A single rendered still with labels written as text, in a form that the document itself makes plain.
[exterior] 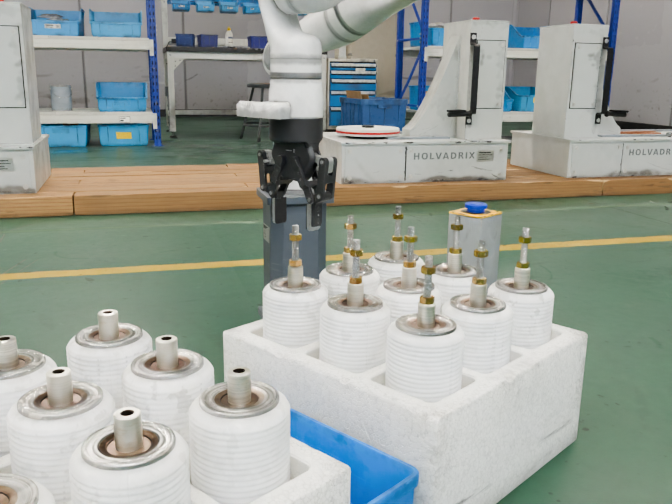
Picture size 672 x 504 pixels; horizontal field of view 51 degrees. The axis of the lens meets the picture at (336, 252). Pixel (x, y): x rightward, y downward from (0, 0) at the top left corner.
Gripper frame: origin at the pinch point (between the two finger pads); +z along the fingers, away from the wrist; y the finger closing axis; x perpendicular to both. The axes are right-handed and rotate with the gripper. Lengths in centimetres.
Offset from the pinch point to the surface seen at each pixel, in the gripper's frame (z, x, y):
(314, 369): 17.4, 7.8, -11.5
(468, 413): 18.9, 1.8, -31.2
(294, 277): 8.6, 0.9, -0.6
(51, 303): 35, -5, 90
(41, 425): 10.4, 44.8, -14.0
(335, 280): 10.7, -7.3, -1.2
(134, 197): 29, -81, 175
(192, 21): -81, -483, 682
